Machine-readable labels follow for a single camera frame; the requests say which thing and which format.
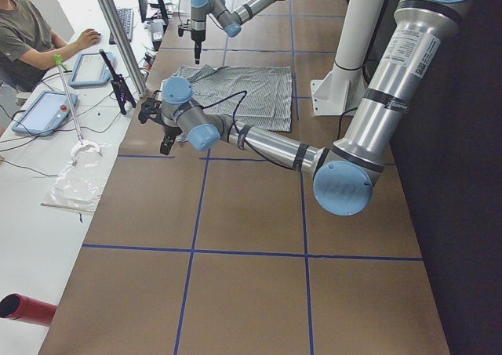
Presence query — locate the green handled reacher grabber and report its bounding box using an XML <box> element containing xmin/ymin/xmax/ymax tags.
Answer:
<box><xmin>53</xmin><ymin>54</ymin><xmax>84</xmax><ymax>148</ymax></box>

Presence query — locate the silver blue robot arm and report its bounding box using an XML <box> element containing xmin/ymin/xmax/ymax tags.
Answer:
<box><xmin>178</xmin><ymin>0</ymin><xmax>281</xmax><ymax>64</ymax></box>
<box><xmin>156</xmin><ymin>0</ymin><xmax>474</xmax><ymax>216</ymax></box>

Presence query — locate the navy white striped polo shirt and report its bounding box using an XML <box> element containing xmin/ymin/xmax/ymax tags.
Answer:
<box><xmin>173</xmin><ymin>65</ymin><xmax>293</xmax><ymax>132</ymax></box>

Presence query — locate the white hanger hook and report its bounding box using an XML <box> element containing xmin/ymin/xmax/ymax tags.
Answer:
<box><xmin>71</xmin><ymin>139</ymin><xmax>103</xmax><ymax>166</ymax></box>

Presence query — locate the red cylinder tube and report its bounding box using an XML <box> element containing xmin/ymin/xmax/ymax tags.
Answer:
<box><xmin>1</xmin><ymin>293</ymin><xmax>57</xmax><ymax>327</ymax></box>

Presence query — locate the brown paper table cover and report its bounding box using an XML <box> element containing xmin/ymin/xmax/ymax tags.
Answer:
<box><xmin>38</xmin><ymin>0</ymin><xmax>452</xmax><ymax>355</ymax></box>

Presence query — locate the aluminium frame post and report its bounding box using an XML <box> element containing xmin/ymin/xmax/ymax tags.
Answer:
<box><xmin>97</xmin><ymin>0</ymin><xmax>147</xmax><ymax>98</ymax></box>

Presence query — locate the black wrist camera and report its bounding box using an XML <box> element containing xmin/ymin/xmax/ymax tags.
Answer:
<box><xmin>177</xmin><ymin>20</ymin><xmax>192</xmax><ymax>37</ymax></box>
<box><xmin>138</xmin><ymin>98</ymin><xmax>163</xmax><ymax>125</ymax></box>

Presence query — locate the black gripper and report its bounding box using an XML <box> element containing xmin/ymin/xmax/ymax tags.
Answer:
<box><xmin>191</xmin><ymin>30</ymin><xmax>206</xmax><ymax>65</ymax></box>
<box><xmin>159</xmin><ymin>118</ymin><xmax>181</xmax><ymax>154</ymax></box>

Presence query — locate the black keyboard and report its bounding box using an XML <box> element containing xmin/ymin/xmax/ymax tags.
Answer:
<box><xmin>116</xmin><ymin>8</ymin><xmax>134</xmax><ymax>42</ymax></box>

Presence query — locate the clear plastic bag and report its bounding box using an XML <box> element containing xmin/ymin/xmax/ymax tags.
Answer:
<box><xmin>41</xmin><ymin>143</ymin><xmax>115</xmax><ymax>213</ymax></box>

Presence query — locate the white camera mast post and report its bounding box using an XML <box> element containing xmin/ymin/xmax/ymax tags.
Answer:
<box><xmin>311</xmin><ymin>0</ymin><xmax>384</xmax><ymax>116</ymax></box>

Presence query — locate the far blue teach pendant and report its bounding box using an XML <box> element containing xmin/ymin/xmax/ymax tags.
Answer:
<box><xmin>68</xmin><ymin>53</ymin><xmax>111</xmax><ymax>89</ymax></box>

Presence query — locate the blue teach pendant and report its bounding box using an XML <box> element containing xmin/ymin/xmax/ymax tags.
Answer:
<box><xmin>68</xmin><ymin>53</ymin><xmax>111</xmax><ymax>89</ymax></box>
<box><xmin>12</xmin><ymin>90</ymin><xmax>71</xmax><ymax>136</ymax></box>

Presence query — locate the black cable on desk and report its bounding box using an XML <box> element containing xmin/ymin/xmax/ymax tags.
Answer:
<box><xmin>0</xmin><ymin>107</ymin><xmax>122</xmax><ymax>179</ymax></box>

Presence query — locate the black tripod stand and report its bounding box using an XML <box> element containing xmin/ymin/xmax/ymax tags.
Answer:
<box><xmin>99</xmin><ymin>49</ymin><xmax>136</xmax><ymax>115</ymax></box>

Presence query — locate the seated person grey t-shirt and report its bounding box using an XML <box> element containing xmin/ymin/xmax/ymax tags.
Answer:
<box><xmin>1</xmin><ymin>0</ymin><xmax>100</xmax><ymax>91</ymax></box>

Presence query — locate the near blue teach pendant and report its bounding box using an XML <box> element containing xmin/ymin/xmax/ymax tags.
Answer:
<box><xmin>12</xmin><ymin>90</ymin><xmax>71</xmax><ymax>136</ymax></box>

